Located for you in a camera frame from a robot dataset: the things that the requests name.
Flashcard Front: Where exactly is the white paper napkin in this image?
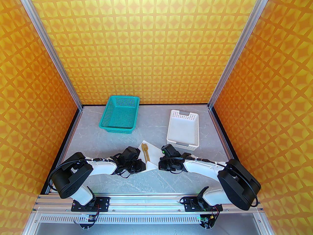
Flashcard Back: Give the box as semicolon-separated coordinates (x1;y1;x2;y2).
139;140;165;172

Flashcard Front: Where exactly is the white plastic basket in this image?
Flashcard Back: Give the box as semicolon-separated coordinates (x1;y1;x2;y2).
167;110;200;152

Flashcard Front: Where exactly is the teal plastic basket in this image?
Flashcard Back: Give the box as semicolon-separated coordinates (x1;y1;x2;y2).
98;95;140;134

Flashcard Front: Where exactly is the black table edge strip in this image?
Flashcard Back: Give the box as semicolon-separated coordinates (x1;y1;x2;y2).
40;107;83;195
210;106;256;195

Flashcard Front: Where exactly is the grey metal front tray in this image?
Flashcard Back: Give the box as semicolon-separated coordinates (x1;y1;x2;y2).
24;206;269;235

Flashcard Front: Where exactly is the small circuit board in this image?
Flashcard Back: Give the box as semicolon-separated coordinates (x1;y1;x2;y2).
199;216;217;229
78;214;97;229

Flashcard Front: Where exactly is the aluminium extrusion rail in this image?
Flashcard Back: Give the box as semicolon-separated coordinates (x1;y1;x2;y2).
35;193;260;213

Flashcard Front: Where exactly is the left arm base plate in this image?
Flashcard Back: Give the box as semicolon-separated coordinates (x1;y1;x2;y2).
71;196;110;212

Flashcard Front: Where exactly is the white slotted cable duct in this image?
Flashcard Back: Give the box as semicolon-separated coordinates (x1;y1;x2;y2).
39;213;204;227

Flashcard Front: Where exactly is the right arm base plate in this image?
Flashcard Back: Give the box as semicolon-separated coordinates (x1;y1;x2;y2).
182;196;224;212

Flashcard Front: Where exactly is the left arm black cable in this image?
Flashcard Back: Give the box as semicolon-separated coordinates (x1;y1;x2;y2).
48;156;93;193

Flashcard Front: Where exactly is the aluminium frame post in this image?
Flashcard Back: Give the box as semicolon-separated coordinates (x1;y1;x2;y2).
207;0;275;110
13;0;83;109

